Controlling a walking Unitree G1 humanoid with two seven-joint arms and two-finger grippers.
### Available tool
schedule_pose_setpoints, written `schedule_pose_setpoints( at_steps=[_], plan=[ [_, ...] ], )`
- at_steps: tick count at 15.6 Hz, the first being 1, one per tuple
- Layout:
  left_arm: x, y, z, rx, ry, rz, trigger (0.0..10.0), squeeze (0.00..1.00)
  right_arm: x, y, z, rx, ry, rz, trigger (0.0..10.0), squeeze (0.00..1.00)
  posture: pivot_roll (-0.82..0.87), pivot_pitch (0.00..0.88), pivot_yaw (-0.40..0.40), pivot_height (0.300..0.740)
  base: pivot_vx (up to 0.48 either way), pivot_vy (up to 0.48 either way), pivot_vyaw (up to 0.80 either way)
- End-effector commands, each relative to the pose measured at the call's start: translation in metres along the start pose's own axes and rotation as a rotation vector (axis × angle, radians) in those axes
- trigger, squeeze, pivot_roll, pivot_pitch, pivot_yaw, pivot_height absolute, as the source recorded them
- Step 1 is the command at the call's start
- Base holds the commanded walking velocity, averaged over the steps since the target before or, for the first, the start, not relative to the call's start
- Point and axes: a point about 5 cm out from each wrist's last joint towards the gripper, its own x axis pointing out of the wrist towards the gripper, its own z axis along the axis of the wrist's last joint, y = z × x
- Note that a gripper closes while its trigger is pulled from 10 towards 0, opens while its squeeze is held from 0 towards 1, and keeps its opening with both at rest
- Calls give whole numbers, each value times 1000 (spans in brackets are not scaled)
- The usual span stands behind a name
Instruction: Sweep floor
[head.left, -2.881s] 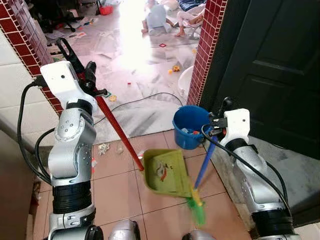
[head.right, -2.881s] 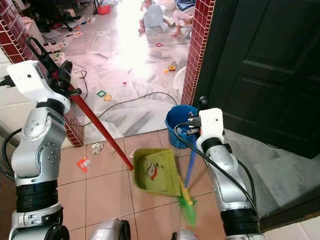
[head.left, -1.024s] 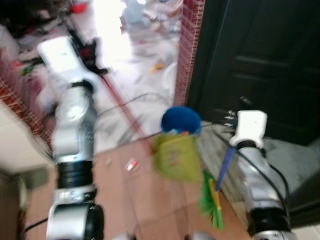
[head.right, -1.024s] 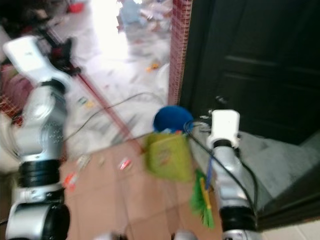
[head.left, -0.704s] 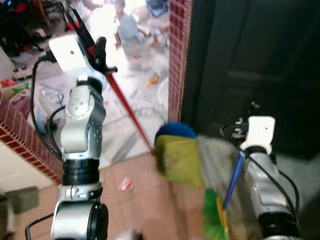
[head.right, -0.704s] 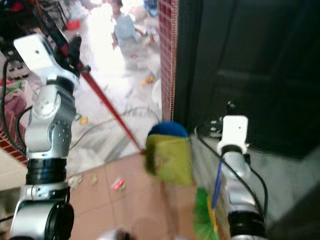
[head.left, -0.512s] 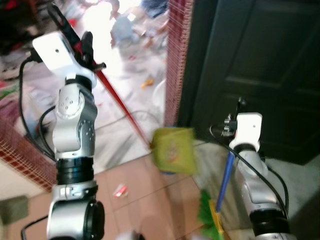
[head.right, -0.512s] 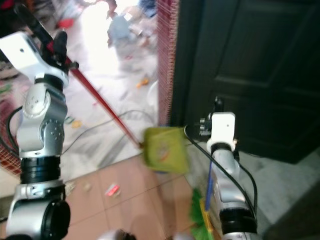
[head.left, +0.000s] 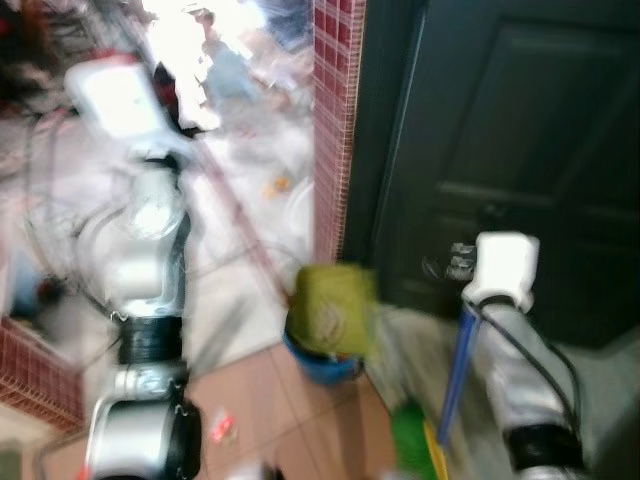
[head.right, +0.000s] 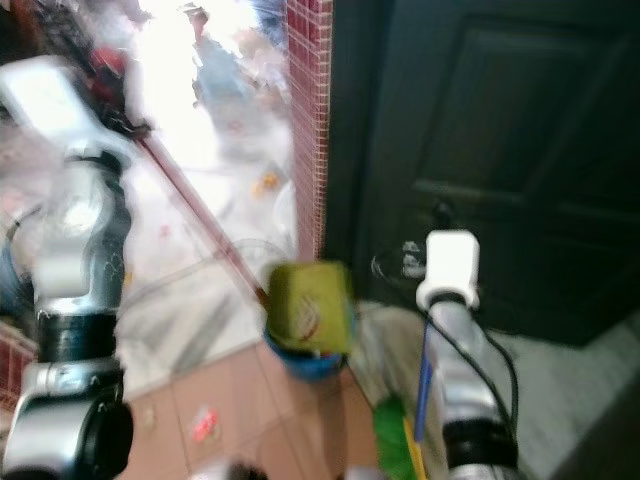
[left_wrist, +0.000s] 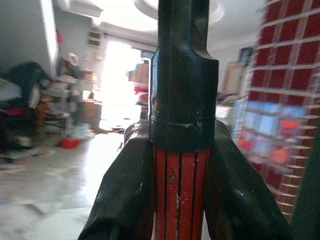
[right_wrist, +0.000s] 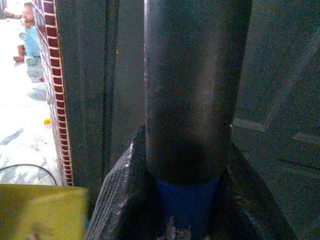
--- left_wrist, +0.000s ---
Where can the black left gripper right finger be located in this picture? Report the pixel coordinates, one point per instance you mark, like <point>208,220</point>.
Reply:
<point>237,200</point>

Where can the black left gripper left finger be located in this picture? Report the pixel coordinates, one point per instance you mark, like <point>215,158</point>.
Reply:
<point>120,195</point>

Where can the red plastic bowl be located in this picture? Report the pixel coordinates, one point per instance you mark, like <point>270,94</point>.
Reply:
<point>70,143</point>

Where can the dark framed picture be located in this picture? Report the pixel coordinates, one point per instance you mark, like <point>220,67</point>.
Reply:
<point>245,55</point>

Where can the dark clothes pile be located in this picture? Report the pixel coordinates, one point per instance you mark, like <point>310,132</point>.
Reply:
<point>22,82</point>

